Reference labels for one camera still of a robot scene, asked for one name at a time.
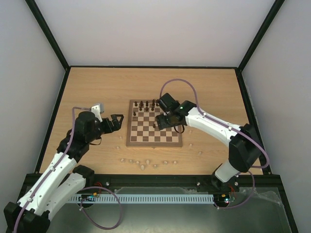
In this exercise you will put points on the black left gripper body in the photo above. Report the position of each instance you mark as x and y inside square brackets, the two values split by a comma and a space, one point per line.
[107, 129]

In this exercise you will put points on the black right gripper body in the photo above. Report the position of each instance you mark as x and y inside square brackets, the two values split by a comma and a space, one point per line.
[163, 121]

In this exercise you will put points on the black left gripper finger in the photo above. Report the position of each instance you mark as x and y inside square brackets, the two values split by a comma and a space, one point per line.
[117, 124]
[117, 118]

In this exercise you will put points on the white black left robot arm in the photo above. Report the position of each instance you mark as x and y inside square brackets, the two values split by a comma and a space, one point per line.
[64, 177]

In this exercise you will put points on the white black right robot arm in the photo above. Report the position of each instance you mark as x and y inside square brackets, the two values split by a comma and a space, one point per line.
[242, 141]

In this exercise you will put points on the wooden chess board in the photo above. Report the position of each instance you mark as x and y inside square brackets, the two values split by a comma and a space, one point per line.
[142, 128]

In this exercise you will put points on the left controller circuit board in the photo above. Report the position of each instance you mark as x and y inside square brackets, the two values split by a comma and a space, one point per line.
[89, 197]

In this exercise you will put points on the controller circuit board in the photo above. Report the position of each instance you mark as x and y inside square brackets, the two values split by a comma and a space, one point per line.
[89, 197]
[227, 198]

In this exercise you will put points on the right controller circuit board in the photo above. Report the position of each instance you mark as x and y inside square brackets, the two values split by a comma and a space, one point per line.
[227, 198]

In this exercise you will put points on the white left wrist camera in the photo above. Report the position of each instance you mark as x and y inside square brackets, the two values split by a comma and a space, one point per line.
[98, 109]

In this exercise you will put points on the black front mounting rail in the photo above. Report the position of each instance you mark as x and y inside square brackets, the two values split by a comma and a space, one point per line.
[202, 183]

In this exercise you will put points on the white slotted cable duct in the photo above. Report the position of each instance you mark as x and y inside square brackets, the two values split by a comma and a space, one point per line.
[149, 199]

